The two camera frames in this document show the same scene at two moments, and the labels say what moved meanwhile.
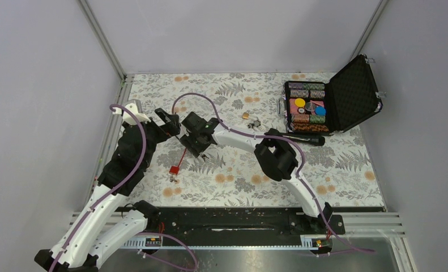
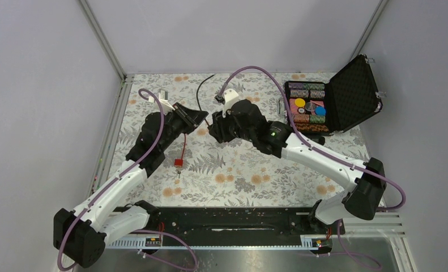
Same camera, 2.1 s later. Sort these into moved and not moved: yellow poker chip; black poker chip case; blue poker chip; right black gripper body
Moved: right black gripper body
Not moved: black poker chip case; blue poker chip; yellow poker chip
